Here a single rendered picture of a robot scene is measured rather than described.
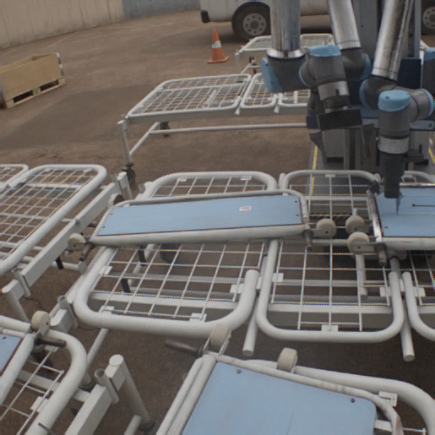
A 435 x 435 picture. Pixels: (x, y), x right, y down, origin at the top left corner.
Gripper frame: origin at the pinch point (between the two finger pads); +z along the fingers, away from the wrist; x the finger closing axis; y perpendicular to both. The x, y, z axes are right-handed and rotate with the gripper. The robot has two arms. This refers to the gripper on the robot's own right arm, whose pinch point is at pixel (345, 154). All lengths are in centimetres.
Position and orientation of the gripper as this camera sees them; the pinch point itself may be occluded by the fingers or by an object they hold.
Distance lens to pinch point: 133.6
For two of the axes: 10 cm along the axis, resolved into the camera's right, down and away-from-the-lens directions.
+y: 1.6, -1.6, 9.7
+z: 1.9, 9.7, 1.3
